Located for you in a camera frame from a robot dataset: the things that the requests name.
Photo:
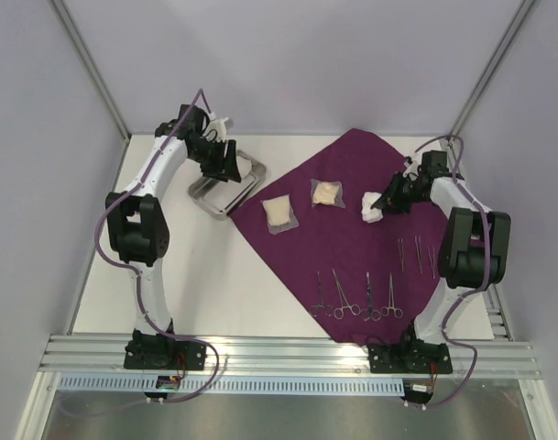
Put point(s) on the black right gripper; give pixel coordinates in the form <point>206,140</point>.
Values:
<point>399,193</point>

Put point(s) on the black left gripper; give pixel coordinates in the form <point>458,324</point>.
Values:
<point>215,170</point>

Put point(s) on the white gauze pad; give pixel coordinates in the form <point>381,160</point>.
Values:
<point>244,166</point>
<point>370,214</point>

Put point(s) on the clear packet beige gauze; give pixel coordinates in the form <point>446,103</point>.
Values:
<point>327,193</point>
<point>280,214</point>

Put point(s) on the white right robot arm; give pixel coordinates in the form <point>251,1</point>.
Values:
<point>433,167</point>

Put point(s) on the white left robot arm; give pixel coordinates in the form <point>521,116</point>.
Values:
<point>137,228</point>

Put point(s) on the steel instrument tray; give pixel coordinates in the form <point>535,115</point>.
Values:
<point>219,199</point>

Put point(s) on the steel tweezers left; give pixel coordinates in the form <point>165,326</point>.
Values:
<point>402,257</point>

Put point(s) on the steel tweezers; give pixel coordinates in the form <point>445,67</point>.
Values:
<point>417,241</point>
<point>402,257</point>
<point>432,261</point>

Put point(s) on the steel tweezers middle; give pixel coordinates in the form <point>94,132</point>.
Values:
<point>417,241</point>

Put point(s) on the purple cloth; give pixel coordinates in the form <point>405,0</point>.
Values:
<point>332,238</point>

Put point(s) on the steel tweezers right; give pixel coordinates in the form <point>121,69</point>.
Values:
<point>432,261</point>

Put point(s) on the steel forceps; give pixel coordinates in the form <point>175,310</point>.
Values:
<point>345,306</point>
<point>321,306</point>
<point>391,309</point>

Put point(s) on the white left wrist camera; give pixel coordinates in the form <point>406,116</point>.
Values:
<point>217,129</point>

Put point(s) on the black handled scissors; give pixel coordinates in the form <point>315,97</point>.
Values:
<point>370,313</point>

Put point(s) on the right aluminium side rail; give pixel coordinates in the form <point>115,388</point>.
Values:
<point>474,250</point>

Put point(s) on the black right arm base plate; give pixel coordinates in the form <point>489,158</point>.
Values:
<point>412,358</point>

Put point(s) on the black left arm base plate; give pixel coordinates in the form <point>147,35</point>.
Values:
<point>157,352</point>

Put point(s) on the right aluminium frame post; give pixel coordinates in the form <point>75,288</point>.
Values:
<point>516,24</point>

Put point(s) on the aluminium frame post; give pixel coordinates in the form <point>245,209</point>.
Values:
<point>516,24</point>
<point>74,35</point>

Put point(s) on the left aluminium frame post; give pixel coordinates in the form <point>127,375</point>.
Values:
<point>74,35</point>

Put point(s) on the aluminium front frame rail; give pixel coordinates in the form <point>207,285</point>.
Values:
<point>276,356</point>

